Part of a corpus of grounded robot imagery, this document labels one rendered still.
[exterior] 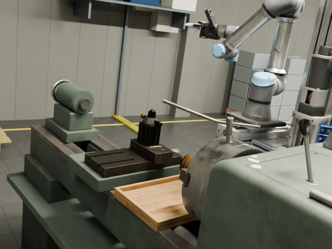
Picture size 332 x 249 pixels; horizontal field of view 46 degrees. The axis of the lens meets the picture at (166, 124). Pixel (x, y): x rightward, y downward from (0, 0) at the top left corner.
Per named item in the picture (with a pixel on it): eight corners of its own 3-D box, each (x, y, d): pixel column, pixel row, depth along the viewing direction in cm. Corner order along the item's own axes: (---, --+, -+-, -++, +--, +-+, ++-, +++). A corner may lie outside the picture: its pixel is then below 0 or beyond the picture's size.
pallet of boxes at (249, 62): (270, 113, 755) (283, 53, 722) (305, 127, 690) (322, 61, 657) (225, 115, 689) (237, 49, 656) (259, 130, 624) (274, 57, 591)
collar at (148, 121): (162, 124, 181) (163, 118, 180) (148, 126, 176) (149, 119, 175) (152, 119, 187) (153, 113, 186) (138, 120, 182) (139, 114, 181)
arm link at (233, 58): (218, 60, 217) (222, 40, 214) (227, 60, 226) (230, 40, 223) (230, 62, 213) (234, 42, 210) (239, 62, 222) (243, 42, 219)
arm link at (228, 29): (240, 43, 211) (243, 27, 209) (222, 40, 217) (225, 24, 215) (246, 43, 218) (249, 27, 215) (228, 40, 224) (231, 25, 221)
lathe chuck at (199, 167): (257, 212, 148) (268, 136, 137) (195, 242, 130) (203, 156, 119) (239, 202, 155) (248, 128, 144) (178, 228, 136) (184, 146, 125)
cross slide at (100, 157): (181, 164, 189) (182, 155, 188) (103, 178, 163) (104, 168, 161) (158, 151, 203) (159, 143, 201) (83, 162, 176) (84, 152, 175)
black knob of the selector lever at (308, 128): (312, 137, 104) (316, 120, 103) (306, 138, 102) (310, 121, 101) (299, 133, 107) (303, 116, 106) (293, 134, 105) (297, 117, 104)
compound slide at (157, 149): (171, 161, 179) (173, 151, 178) (154, 164, 173) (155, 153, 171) (145, 146, 194) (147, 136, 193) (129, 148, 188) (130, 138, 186)
